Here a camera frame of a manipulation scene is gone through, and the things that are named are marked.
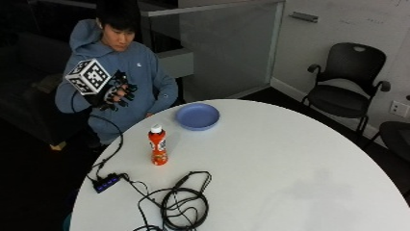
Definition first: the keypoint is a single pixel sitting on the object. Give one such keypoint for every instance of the white wall outlet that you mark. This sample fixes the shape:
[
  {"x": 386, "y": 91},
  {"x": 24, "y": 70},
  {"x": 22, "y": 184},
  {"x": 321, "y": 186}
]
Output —
[{"x": 399, "y": 108}]

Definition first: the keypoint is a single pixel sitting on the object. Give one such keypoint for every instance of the the person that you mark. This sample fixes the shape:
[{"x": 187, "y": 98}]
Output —
[{"x": 136, "y": 70}]

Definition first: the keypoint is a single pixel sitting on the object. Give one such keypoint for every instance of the dark sofa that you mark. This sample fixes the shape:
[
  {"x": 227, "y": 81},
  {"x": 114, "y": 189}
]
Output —
[{"x": 33, "y": 80}]

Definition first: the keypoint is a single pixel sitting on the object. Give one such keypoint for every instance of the black office chair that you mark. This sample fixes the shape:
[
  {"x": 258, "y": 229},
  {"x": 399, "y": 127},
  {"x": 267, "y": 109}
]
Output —
[
  {"x": 346, "y": 86},
  {"x": 394, "y": 136}
]

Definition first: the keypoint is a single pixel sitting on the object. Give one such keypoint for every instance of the black usb hub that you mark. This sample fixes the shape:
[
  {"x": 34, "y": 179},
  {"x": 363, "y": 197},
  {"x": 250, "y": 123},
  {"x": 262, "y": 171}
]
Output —
[{"x": 105, "y": 183}]

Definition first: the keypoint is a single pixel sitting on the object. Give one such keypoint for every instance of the blue plate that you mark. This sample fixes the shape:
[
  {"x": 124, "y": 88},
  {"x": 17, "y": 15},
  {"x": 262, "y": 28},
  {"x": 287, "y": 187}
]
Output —
[{"x": 197, "y": 116}]

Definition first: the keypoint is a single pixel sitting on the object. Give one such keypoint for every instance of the white marker cube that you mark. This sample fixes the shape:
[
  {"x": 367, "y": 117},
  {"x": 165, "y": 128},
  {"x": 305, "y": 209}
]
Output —
[{"x": 86, "y": 77}]

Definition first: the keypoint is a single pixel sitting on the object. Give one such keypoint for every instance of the orange drink bottle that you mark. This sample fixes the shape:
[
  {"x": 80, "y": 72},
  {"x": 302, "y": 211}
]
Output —
[{"x": 158, "y": 147}]

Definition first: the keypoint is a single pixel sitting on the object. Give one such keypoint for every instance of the grey whiteboard eraser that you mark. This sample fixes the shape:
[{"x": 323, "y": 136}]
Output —
[{"x": 303, "y": 17}]

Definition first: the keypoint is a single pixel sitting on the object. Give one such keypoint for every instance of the glass partition panel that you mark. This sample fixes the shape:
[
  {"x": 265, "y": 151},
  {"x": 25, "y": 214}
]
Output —
[{"x": 217, "y": 48}]

